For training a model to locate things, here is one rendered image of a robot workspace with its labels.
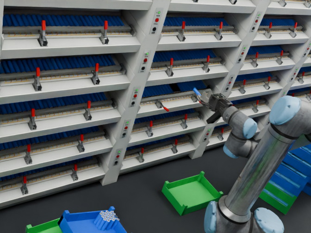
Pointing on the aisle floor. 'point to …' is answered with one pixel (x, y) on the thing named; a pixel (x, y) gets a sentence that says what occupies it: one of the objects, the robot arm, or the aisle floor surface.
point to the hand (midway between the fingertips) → (200, 96)
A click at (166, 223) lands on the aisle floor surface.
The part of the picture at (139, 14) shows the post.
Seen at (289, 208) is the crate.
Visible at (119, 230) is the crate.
